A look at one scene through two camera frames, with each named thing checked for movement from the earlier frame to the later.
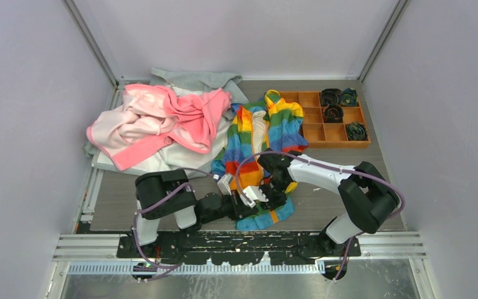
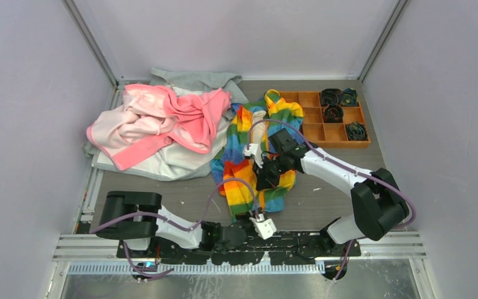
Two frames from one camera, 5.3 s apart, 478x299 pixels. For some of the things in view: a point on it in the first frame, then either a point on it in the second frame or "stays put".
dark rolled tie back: (332, 96) stays put
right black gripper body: (274, 192) to (272, 169)
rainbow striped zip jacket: (254, 128) stays put
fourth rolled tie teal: (350, 97) stays put
